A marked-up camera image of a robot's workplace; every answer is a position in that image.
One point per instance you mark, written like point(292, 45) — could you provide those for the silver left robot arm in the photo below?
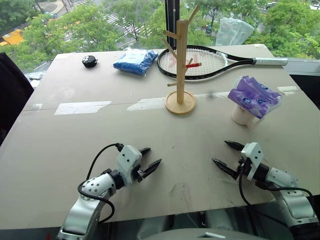
point(85, 212)

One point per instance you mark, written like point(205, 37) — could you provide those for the blue filled plastic bag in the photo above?
point(135, 62)

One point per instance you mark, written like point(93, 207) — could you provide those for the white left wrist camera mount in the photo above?
point(127, 158)

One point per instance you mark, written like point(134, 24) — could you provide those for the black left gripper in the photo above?
point(138, 173)

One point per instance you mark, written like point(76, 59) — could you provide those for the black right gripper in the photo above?
point(243, 167)

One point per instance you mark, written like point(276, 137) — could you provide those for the purple crumpled plastic bag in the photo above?
point(252, 96)

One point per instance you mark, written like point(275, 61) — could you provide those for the white cup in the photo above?
point(241, 117)

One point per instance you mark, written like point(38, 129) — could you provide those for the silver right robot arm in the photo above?
point(295, 200)

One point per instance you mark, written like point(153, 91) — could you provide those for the grey robot torso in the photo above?
point(212, 227)

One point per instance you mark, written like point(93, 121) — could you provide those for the black and white tennis racket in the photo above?
point(270, 61)

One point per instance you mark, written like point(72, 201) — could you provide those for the black round gadget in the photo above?
point(89, 62)

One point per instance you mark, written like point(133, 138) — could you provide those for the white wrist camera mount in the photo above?
point(253, 156)
point(127, 158)

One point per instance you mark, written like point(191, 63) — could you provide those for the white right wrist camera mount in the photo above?
point(253, 156)

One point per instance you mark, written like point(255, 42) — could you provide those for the black window frame post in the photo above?
point(172, 20)

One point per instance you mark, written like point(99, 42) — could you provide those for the wooden mug tree stand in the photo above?
point(180, 75)

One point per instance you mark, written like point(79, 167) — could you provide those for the dark chair back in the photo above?
point(12, 95)

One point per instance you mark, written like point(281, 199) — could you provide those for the clear plastic bag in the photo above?
point(233, 31)

